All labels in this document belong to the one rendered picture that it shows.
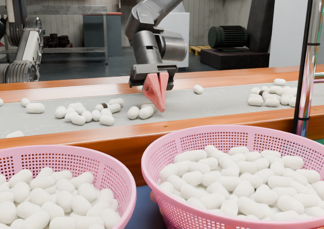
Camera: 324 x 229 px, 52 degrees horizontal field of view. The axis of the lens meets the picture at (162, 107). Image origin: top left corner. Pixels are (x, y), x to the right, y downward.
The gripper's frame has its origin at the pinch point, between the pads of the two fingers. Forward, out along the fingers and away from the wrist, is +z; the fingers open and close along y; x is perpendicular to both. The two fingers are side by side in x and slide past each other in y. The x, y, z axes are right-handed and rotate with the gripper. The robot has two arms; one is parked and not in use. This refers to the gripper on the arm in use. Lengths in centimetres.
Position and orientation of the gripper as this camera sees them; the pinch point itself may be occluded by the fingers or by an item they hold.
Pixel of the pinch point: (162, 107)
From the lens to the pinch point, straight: 68.4
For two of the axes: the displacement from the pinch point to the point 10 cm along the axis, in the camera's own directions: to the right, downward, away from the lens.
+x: -2.0, 5.5, 8.1
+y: 9.5, -0.8, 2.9
